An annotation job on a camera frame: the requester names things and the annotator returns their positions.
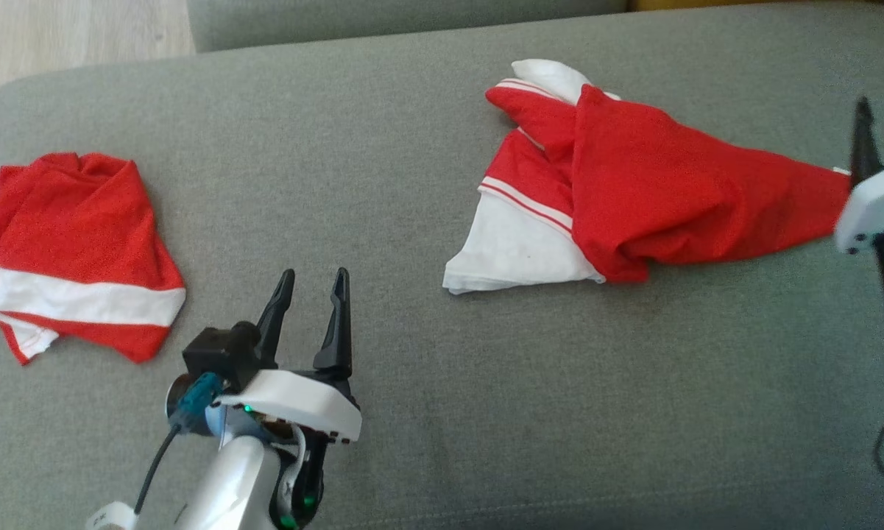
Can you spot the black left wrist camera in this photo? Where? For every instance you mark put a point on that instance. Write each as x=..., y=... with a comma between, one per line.
x=217, y=353

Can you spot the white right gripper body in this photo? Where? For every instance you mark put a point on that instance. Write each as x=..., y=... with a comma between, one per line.
x=872, y=213

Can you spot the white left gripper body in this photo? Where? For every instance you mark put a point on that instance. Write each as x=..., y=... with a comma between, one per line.
x=302, y=405

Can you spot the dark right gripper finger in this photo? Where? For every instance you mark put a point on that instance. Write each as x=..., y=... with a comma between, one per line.
x=865, y=147

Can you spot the red mesh shorts white band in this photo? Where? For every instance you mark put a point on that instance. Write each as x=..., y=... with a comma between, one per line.
x=73, y=221

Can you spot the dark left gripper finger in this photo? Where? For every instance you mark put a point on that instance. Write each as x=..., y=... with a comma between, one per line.
x=337, y=338
x=272, y=331

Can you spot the red and white t-shirt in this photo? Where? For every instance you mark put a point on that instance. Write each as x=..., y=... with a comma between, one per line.
x=655, y=191

